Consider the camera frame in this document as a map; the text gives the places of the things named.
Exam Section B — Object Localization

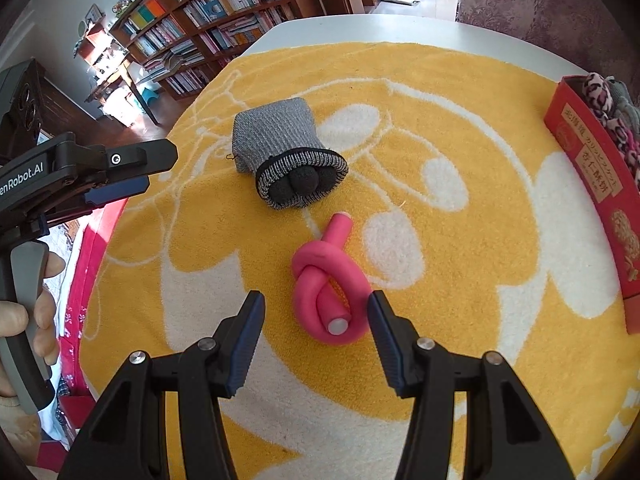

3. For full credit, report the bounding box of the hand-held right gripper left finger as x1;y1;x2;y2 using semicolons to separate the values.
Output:
75;290;267;480

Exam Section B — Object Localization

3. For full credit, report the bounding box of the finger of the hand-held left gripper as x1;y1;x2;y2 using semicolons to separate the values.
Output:
55;132;179;186
30;175;151;221

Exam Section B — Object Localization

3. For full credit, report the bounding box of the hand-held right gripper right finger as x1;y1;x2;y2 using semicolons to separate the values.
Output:
366;290;576;480

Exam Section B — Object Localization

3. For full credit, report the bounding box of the pink knotted foam curler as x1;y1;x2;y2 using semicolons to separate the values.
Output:
291;212;373;346

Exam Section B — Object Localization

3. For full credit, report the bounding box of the red metal tin box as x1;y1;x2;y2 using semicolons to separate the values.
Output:
542;75;640;336

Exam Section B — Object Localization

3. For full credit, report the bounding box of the leopard print scrunchie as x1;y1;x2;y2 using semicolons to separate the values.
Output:
582;72;640;181

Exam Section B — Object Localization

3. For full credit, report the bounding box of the grey knitted glove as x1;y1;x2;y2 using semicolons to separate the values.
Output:
605;77;640;131

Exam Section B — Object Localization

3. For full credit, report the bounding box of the person's left forearm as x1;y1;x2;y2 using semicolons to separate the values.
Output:
0;395;43;466

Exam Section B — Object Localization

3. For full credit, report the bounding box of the person's left hand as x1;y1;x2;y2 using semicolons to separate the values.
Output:
0;251;67;411

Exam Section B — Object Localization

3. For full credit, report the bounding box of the teal plastic stool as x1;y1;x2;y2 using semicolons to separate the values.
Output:
137;82;164;107

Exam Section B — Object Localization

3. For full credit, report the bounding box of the small wooden desk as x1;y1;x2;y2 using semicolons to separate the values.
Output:
85;52;161;128

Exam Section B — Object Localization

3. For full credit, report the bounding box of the red floral bedding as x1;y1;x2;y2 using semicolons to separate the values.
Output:
37;195;131;461

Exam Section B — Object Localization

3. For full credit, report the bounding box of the grey sock with black cuff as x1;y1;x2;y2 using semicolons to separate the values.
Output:
231;97;350;212

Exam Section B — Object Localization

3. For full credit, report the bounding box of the wooden bookshelf with books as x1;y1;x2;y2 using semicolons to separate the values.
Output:
107;0;321;101

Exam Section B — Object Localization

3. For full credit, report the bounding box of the yellow and white towel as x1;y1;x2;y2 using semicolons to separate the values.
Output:
77;42;640;480

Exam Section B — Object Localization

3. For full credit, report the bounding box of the sheer patterned curtain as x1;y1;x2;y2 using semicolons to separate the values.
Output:
455;0;640;78

